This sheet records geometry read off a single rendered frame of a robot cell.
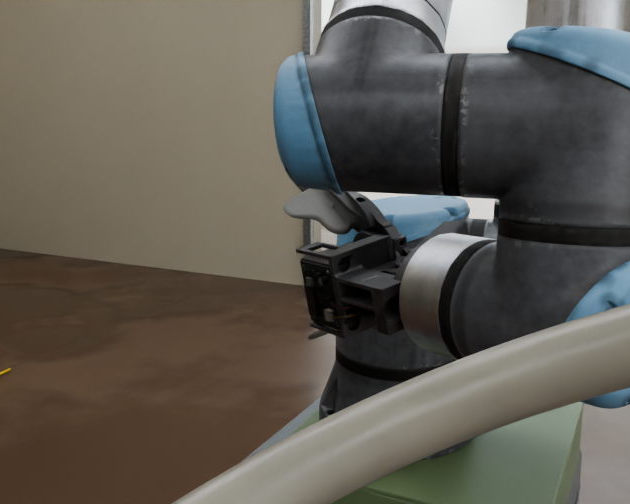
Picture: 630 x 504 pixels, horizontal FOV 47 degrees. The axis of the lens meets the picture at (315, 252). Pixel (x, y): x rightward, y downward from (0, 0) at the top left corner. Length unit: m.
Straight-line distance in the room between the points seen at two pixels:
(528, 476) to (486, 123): 0.48
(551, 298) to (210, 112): 5.19
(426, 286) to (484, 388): 0.23
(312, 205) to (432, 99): 0.24
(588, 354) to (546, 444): 0.61
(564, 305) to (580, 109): 0.11
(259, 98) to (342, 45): 4.85
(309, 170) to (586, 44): 0.18
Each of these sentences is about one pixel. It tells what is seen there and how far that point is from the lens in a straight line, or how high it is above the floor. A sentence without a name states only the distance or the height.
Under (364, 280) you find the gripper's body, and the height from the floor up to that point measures 1.18.
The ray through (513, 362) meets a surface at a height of 1.21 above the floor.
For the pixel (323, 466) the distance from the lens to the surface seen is 0.28.
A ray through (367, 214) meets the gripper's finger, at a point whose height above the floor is 1.21.
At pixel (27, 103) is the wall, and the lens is 6.80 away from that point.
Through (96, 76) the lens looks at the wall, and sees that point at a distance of 6.25.
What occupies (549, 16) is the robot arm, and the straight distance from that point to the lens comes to 0.79.
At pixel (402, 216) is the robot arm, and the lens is 0.76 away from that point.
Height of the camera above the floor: 1.31
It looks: 12 degrees down
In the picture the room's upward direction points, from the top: straight up
